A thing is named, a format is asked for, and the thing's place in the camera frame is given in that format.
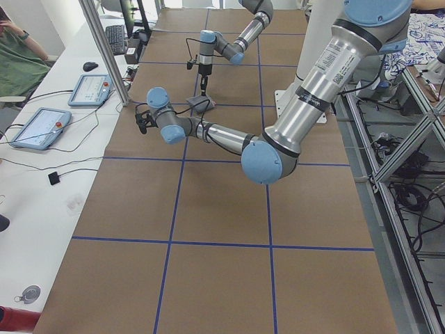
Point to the black keyboard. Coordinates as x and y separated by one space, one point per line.
115 38

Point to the aluminium side frame rail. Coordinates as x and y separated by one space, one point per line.
394 140

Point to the pink and grey towel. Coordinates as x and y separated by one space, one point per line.
201 103

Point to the aluminium frame post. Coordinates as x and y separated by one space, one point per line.
98 34

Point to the near teach pendant tablet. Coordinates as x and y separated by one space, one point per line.
42 129

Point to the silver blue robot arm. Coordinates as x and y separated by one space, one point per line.
211 41
363 28

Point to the far teach pendant tablet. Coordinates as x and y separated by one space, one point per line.
91 90

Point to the black computer mouse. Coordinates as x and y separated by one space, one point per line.
89 66

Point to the person in green shirt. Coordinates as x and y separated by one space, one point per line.
23 60

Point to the teach pendant tablet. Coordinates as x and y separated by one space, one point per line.
42 129
91 90

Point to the small black square puck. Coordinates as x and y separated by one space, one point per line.
54 178

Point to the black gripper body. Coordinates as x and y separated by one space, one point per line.
204 69

